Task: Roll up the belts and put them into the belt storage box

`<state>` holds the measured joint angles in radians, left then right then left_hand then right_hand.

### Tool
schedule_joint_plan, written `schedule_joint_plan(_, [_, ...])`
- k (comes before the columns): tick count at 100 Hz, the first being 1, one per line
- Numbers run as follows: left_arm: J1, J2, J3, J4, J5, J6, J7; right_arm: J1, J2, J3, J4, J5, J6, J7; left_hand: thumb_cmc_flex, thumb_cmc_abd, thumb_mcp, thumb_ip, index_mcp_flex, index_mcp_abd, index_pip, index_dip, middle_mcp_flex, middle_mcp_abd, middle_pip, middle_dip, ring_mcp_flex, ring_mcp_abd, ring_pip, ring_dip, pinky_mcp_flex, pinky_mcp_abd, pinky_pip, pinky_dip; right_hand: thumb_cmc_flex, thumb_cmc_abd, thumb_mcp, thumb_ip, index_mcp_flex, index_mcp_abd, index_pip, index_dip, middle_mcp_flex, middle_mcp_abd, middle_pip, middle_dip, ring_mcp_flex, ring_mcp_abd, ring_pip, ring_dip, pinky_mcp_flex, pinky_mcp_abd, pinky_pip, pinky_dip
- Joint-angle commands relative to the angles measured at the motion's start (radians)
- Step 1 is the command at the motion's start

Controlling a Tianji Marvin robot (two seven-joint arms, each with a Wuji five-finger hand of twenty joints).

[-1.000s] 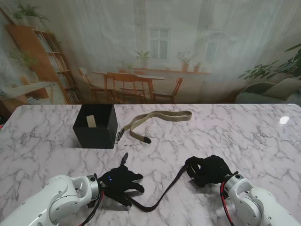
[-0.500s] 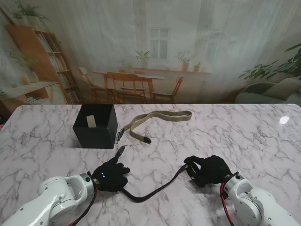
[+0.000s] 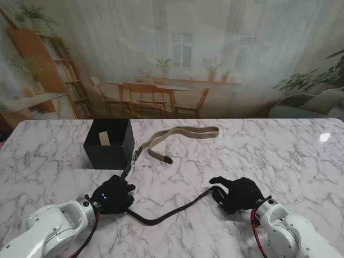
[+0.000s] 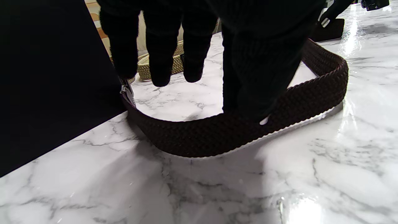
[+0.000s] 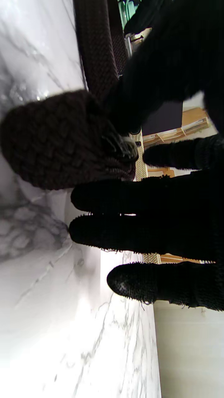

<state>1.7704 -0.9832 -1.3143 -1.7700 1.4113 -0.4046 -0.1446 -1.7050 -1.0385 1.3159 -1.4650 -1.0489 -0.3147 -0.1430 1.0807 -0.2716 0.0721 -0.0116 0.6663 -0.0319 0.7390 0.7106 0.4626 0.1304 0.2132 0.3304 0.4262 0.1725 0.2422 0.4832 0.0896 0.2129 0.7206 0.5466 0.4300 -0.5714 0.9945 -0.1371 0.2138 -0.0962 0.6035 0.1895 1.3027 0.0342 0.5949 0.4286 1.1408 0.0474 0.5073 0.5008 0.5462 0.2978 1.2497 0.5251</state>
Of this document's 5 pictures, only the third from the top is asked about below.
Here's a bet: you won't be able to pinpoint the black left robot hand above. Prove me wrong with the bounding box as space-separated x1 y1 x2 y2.
90 174 136 216

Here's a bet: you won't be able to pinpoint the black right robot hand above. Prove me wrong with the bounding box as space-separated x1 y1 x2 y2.
209 176 266 215

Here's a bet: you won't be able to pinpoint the black belt with silver buckle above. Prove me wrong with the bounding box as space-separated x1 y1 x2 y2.
120 166 224 227

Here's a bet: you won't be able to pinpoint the beige woven belt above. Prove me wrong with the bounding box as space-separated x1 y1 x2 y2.
131 125 220 165
98 131 111 147

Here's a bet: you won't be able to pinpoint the black belt storage box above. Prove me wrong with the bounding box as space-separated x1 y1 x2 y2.
82 119 135 170

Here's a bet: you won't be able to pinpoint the printed room scene backdrop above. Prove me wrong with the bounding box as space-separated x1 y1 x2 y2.
0 0 344 120

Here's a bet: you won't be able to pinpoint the right arm red black cables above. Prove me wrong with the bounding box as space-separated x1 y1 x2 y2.
250 209 269 256

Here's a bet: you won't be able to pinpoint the arm red black cables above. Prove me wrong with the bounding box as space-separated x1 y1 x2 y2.
250 209 269 256
68 211 102 258

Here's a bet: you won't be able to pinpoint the left arm red black cables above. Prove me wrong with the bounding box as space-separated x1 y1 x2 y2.
68 211 102 258

